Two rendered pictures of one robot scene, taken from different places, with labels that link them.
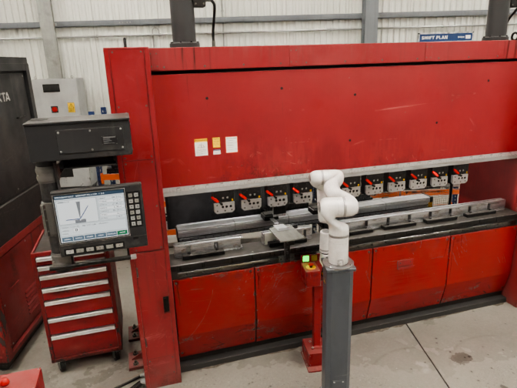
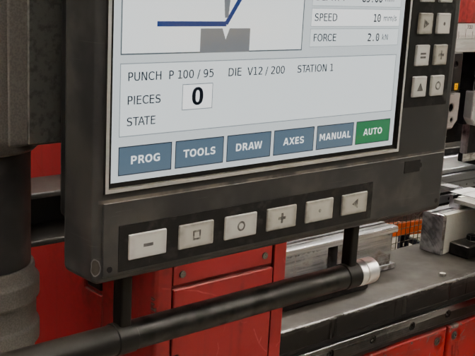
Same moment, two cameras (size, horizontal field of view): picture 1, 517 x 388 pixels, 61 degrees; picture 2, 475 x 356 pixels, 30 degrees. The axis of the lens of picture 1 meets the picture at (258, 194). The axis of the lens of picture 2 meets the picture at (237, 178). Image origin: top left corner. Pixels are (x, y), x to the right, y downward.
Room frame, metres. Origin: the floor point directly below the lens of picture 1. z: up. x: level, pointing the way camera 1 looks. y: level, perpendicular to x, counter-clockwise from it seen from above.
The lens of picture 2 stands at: (1.47, 1.23, 1.49)
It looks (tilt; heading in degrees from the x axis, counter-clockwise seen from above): 13 degrees down; 335
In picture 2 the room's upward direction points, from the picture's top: 3 degrees clockwise
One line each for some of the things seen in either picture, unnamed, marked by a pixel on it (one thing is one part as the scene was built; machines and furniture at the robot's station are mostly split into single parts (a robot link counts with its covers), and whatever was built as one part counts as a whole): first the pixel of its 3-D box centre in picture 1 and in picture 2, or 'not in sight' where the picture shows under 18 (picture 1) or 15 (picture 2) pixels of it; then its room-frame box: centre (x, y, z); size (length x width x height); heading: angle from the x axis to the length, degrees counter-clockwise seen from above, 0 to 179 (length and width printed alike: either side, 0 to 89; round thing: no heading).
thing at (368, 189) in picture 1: (371, 182); not in sight; (3.30, -0.90, 1.26); 0.15 x 0.09 x 0.17; 106
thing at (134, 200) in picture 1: (101, 217); (268, 45); (2.22, 0.85, 1.42); 0.45 x 0.12 x 0.36; 106
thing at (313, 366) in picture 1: (317, 353); not in sight; (2.81, -0.41, 0.06); 0.25 x 0.20 x 0.12; 8
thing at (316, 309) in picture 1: (316, 313); not in sight; (2.84, -0.40, 0.39); 0.05 x 0.05 x 0.54; 8
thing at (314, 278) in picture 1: (316, 269); not in sight; (2.84, -0.40, 0.75); 0.20 x 0.16 x 0.18; 98
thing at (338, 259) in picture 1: (338, 249); not in sight; (2.43, -0.48, 1.09); 0.19 x 0.19 x 0.18
